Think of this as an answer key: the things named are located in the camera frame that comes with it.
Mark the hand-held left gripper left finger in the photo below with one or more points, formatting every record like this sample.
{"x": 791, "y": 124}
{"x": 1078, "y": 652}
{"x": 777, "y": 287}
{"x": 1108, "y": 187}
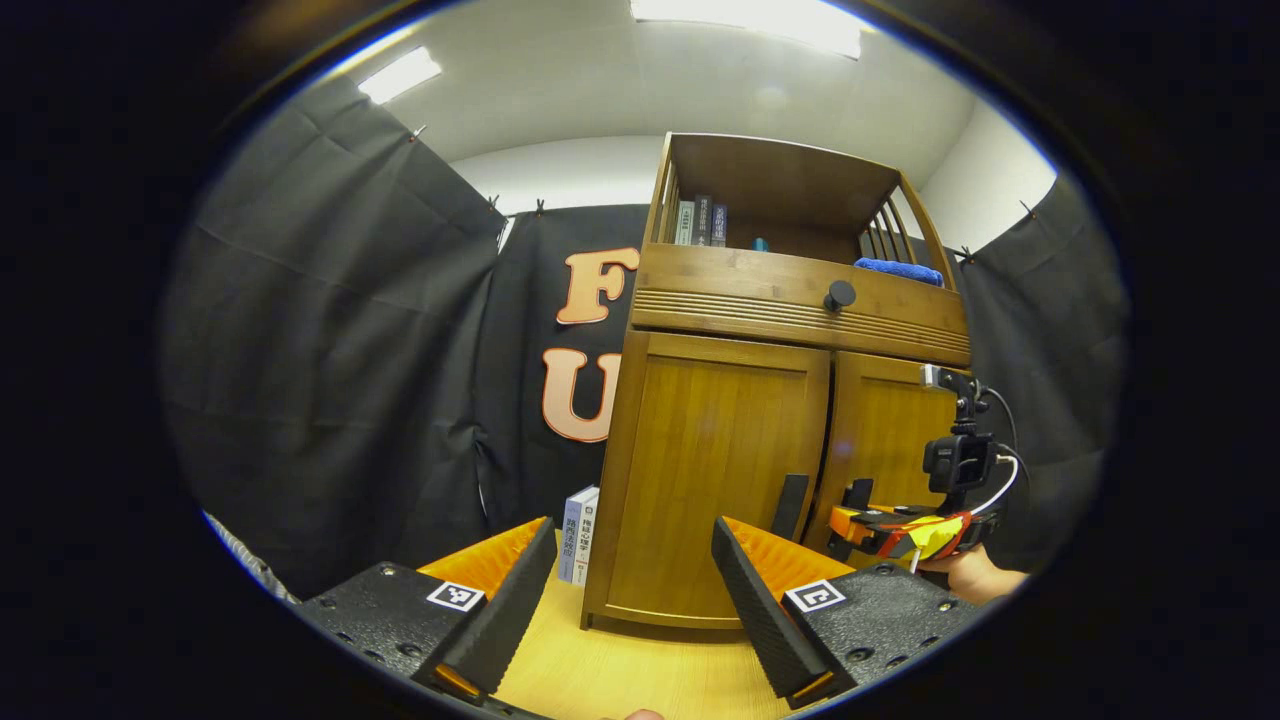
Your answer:
{"x": 510, "y": 610}

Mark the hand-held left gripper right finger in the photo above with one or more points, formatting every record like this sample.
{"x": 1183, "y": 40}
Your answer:
{"x": 760, "y": 620}

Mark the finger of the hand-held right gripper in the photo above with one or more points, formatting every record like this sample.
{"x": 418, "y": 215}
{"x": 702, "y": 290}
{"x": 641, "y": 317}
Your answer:
{"x": 860, "y": 525}

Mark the wooden shoe cabinet door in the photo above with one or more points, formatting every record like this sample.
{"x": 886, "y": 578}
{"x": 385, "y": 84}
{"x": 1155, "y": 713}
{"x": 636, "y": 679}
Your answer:
{"x": 885, "y": 430}
{"x": 700, "y": 470}

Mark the wooden double-door shoe cabinet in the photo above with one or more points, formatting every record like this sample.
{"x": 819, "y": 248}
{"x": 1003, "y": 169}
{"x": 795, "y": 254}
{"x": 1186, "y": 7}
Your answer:
{"x": 770, "y": 180}

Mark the grey cover book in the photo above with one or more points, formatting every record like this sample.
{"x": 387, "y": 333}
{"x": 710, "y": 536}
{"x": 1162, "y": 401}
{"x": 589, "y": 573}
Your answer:
{"x": 567, "y": 535}

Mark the white cover book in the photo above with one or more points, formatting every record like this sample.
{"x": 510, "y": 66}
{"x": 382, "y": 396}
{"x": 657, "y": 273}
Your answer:
{"x": 588, "y": 537}

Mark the blue towel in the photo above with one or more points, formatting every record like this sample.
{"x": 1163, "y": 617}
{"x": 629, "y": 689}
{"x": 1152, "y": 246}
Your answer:
{"x": 900, "y": 271}

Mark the black round drawer knob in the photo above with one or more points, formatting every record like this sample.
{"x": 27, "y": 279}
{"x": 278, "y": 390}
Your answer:
{"x": 839, "y": 295}

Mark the grey striped cloth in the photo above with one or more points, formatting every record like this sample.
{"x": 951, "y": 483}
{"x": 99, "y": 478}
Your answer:
{"x": 250, "y": 560}

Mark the wooden ribbed drawer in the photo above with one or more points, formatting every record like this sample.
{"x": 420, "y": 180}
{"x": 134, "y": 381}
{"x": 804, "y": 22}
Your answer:
{"x": 740, "y": 280}

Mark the blue spine book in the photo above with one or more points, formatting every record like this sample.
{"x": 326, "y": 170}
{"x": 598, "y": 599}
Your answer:
{"x": 719, "y": 225}

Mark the black spine book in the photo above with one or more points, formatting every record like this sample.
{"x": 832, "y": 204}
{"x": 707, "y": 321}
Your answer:
{"x": 702, "y": 220}

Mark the pale spine book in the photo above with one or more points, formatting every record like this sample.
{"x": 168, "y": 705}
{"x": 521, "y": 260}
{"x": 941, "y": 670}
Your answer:
{"x": 685, "y": 222}

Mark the long ceiling light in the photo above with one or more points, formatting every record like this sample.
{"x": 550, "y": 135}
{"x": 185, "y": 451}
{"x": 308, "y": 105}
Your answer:
{"x": 400, "y": 74}

